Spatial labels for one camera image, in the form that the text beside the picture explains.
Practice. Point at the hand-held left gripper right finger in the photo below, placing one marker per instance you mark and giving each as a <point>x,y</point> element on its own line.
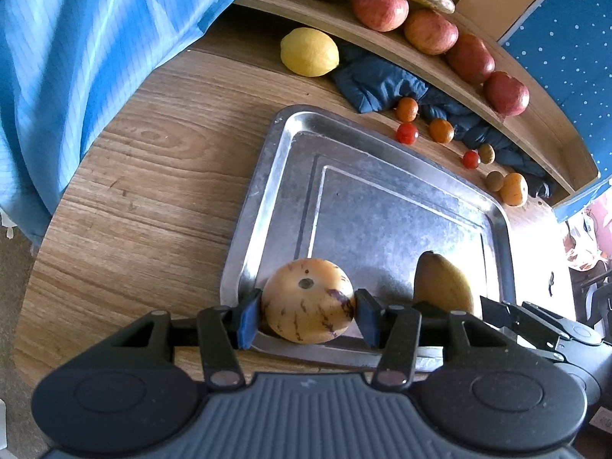
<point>366,319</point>

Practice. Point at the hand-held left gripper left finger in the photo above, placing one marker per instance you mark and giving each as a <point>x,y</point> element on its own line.
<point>248,319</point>

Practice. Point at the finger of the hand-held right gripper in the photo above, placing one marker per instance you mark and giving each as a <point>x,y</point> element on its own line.
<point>521,325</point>

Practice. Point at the yellow purple-striped pepino melon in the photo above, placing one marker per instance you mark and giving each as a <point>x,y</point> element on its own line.
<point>306,303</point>

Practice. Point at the metal tray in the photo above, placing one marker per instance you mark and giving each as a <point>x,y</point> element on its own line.
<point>382,210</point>

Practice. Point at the small red tomato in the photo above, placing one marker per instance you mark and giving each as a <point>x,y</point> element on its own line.
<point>407,133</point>
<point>471,159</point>

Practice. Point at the small orange tangerine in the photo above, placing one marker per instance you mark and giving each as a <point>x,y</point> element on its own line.
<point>407,109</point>
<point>441,131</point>

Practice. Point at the yellow lemon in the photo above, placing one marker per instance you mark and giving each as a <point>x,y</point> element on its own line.
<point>310,52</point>

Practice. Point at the pink patterned cloth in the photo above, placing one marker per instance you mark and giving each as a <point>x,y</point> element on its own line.
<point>590,234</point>

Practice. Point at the orange yellow round fruit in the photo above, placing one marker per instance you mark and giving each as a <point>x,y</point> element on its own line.
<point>514,189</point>

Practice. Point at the small brown fruit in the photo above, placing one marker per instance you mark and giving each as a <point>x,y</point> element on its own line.
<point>495,181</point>
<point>486,153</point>

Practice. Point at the wooden shelf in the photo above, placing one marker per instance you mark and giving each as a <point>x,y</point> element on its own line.
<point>521,119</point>

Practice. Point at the red apple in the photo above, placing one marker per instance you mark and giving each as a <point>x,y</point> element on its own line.
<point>506,94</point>
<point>471,59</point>
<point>380,8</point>
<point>430,32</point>

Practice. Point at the dark blue jacket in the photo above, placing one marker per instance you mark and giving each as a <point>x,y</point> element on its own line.
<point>377,83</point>

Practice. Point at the blue white-dotted cloth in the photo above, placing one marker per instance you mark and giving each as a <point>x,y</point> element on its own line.
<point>569,48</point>

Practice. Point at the light blue striped cloth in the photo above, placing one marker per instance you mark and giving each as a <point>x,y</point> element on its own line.
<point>86,57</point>

